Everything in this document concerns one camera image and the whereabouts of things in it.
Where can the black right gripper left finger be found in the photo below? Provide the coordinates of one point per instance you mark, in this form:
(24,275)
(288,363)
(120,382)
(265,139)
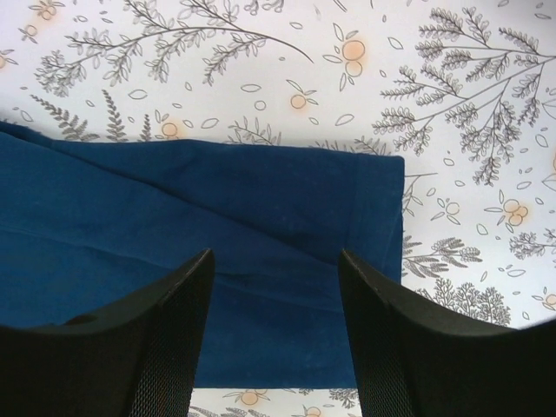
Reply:
(133,357)

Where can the floral patterned table mat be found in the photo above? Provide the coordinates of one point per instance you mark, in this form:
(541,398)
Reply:
(462,91)

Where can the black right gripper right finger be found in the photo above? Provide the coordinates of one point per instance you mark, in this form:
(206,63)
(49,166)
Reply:
(413,357)

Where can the blue Mickey print t-shirt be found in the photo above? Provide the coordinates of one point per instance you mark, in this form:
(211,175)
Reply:
(86,223)

